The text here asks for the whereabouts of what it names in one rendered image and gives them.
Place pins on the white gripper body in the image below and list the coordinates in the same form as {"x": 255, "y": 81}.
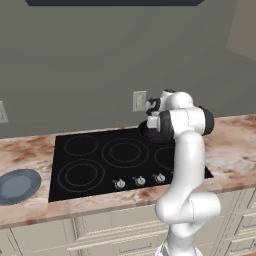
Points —
{"x": 153, "y": 122}

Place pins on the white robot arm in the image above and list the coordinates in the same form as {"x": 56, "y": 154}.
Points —
{"x": 188, "y": 156}

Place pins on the black pan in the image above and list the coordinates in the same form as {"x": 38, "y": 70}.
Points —
{"x": 154, "y": 135}

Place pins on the silver hob knob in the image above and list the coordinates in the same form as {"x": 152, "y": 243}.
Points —
{"x": 159, "y": 177}
{"x": 139, "y": 181}
{"x": 119, "y": 183}

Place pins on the black hob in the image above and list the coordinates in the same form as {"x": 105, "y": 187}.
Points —
{"x": 100, "y": 160}

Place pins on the beige panel under hob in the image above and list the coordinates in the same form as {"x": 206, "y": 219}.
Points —
{"x": 126, "y": 220}

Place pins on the beige drawer front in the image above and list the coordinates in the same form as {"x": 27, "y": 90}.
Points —
{"x": 238, "y": 248}
{"x": 243, "y": 226}
{"x": 248, "y": 201}
{"x": 133, "y": 245}

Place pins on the blue-grey plate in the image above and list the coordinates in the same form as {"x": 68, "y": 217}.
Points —
{"x": 17, "y": 186}

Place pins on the beige cupboard door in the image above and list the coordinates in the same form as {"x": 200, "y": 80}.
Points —
{"x": 33, "y": 240}

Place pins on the white wall socket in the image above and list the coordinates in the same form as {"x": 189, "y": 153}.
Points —
{"x": 139, "y": 101}

